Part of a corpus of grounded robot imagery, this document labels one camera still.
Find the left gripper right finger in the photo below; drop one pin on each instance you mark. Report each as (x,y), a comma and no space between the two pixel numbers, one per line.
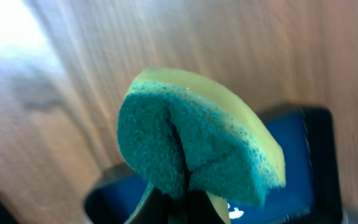
(200,210)

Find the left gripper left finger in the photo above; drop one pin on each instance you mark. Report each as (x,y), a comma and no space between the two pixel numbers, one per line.
(159,208)

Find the green yellow sponge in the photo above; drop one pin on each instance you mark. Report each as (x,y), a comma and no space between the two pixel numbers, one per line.
(182,132)

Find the blue water tray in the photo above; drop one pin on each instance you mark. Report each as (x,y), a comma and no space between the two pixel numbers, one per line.
(311,195)

